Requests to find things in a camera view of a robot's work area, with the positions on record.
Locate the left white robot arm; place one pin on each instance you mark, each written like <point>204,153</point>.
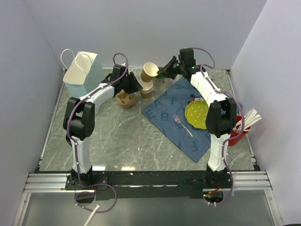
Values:
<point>79,119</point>

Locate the blue alphabet cloth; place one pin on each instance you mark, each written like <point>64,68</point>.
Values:
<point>174,101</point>

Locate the black lid stack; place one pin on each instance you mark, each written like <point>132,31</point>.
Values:
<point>68,141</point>

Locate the brown paper cup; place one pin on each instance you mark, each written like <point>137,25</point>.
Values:
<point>150,71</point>

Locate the white paper-wrapped straws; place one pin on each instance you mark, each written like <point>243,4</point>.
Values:
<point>249,119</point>

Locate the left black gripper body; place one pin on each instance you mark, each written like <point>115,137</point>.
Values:
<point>126,81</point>

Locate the silver fork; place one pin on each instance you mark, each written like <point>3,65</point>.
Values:
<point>177,120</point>

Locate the yellow dotted plate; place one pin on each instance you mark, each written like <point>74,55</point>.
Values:
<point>196,113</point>

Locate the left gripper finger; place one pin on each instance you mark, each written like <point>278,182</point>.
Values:
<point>133,88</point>
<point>134,82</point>

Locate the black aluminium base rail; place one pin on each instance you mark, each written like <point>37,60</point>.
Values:
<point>147,184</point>

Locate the light blue paper bag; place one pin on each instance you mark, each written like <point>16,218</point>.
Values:
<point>84,74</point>

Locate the brown pulp cup carrier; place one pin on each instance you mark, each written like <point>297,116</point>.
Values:
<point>125,99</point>

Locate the stack of brown paper cups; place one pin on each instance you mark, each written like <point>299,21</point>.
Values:
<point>146,91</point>

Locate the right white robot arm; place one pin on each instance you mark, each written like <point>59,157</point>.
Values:
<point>222,111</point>

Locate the white mug green interior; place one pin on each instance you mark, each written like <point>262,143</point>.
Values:
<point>159,83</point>

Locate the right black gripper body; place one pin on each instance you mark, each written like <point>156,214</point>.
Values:
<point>176,68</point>

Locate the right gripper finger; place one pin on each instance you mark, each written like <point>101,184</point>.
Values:
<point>169,65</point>
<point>163,74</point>

